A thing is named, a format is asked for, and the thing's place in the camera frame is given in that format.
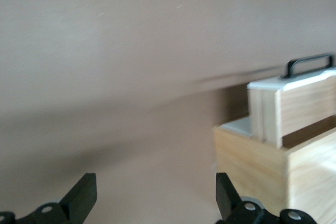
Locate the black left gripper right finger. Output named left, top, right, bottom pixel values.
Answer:
left=216, top=173, right=316, bottom=224

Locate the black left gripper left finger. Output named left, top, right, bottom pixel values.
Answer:
left=0, top=173, right=97, bottom=224

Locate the wooden drawer cabinet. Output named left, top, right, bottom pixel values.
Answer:
left=212, top=115, right=336, bottom=224

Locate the brown table cover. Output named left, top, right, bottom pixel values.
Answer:
left=0, top=0, right=336, bottom=224

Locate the white drawer without handle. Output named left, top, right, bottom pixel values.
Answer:
left=219, top=117, right=255, bottom=140

